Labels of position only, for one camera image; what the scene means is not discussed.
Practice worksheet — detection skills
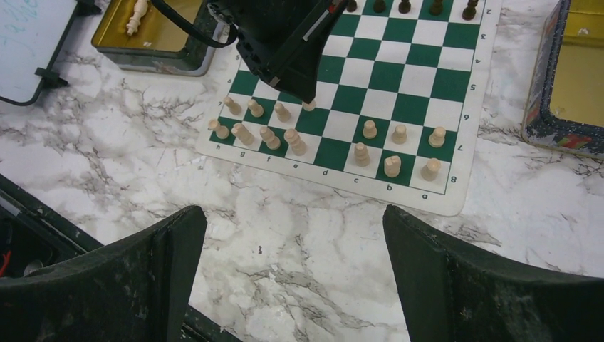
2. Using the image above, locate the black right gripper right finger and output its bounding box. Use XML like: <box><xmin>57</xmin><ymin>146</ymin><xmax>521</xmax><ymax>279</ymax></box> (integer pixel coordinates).
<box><xmin>382</xmin><ymin>205</ymin><xmax>603</xmax><ymax>341</ymax></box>

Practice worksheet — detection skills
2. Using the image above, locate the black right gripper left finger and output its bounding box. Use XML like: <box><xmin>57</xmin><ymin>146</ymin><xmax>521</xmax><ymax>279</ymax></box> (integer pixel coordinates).
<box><xmin>1</xmin><ymin>206</ymin><xmax>207</xmax><ymax>341</ymax></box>

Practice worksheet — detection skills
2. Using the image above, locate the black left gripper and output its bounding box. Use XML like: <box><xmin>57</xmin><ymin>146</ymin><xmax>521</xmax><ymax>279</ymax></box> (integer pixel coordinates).
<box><xmin>208</xmin><ymin>0</ymin><xmax>348</xmax><ymax>103</ymax></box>

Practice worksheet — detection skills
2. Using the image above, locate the white pawn piece e file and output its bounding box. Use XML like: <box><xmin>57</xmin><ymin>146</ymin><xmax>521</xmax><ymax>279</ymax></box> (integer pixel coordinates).
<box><xmin>302</xmin><ymin>100</ymin><xmax>316</xmax><ymax>112</ymax></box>

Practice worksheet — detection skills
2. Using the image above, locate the white pawn piece f file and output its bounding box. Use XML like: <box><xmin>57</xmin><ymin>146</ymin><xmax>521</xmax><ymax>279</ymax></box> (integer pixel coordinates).
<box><xmin>274</xmin><ymin>102</ymin><xmax>291</xmax><ymax>123</ymax></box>

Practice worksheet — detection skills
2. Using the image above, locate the white pawn piece c file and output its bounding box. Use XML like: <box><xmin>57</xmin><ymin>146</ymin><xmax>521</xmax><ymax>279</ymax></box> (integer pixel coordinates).
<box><xmin>362</xmin><ymin>120</ymin><xmax>378</xmax><ymax>139</ymax></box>

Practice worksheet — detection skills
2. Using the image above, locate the white rook piece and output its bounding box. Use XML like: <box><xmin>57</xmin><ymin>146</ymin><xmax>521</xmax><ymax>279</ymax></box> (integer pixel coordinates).
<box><xmin>208</xmin><ymin>119</ymin><xmax>230</xmax><ymax>140</ymax></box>

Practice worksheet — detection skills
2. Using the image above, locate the white bishop piece c file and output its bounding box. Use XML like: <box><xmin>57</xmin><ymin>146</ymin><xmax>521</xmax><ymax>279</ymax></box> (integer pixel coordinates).
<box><xmin>354</xmin><ymin>142</ymin><xmax>370</xmax><ymax>167</ymax></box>

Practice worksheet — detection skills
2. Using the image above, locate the white knight chess piece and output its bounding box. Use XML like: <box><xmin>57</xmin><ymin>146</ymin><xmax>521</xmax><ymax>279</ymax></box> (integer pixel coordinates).
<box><xmin>383</xmin><ymin>155</ymin><xmax>402</xmax><ymax>178</ymax></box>

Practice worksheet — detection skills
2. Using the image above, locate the white pawn piece a file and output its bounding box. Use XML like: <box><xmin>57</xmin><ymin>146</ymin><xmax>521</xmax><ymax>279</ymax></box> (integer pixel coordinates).
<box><xmin>428</xmin><ymin>126</ymin><xmax>447</xmax><ymax>148</ymax></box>

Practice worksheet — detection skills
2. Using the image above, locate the white pawn piece b file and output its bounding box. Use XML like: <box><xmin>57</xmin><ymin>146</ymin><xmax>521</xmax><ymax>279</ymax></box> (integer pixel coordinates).
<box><xmin>391</xmin><ymin>124</ymin><xmax>407</xmax><ymax>145</ymax></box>

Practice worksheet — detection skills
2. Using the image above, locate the green white chess board mat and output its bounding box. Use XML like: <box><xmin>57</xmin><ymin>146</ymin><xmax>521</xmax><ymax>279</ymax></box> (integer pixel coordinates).
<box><xmin>196</xmin><ymin>1</ymin><xmax>501</xmax><ymax>217</ymax></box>

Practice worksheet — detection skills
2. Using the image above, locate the gold tin with white pieces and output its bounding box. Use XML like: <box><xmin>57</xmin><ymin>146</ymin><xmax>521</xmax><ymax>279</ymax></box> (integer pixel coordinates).
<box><xmin>91</xmin><ymin>0</ymin><xmax>215</xmax><ymax>77</ymax></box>

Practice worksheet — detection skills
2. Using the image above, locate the white king chess piece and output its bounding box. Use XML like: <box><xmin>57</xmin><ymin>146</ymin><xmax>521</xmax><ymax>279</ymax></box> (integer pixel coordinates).
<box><xmin>126</xmin><ymin>0</ymin><xmax>149</xmax><ymax>36</ymax></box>

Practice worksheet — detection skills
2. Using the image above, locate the dark pawn piece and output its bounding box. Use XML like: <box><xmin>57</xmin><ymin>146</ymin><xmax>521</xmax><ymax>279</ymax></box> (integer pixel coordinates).
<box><xmin>373</xmin><ymin>0</ymin><xmax>387</xmax><ymax>14</ymax></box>
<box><xmin>346</xmin><ymin>0</ymin><xmax>358</xmax><ymax>13</ymax></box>
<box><xmin>398</xmin><ymin>0</ymin><xmax>411</xmax><ymax>14</ymax></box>

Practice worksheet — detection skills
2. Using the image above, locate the empty gold tin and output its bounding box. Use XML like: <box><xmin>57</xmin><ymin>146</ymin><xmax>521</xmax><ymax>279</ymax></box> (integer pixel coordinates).
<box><xmin>521</xmin><ymin>0</ymin><xmax>603</xmax><ymax>159</ymax></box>

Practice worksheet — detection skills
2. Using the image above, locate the small whiteboard with black frame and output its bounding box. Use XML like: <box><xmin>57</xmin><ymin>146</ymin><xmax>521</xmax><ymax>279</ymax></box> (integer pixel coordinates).
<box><xmin>1</xmin><ymin>0</ymin><xmax>100</xmax><ymax>106</ymax></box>

